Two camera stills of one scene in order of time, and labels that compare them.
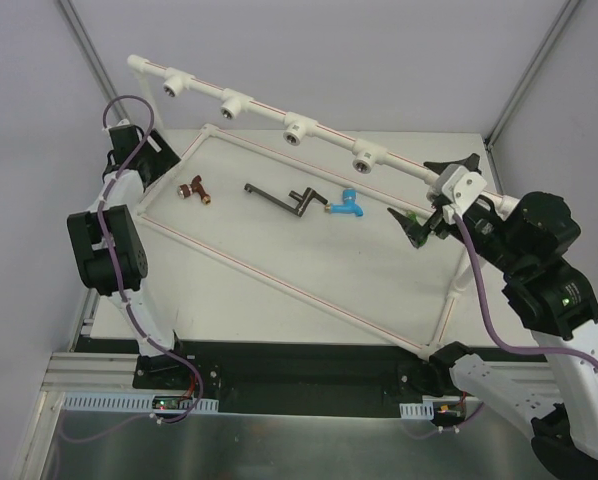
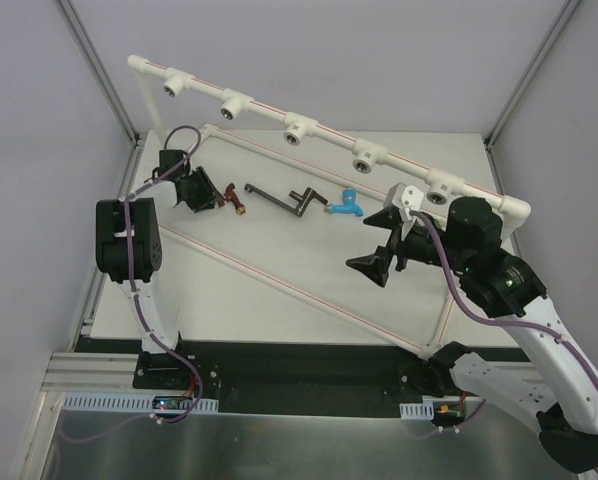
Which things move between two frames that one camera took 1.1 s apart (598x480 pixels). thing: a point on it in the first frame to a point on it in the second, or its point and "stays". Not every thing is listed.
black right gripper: (439, 205) to (395, 245)
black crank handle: (305, 199) stays
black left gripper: (155, 158) to (194, 188)
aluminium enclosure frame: (254, 446) stays
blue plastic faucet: (349, 204) stays
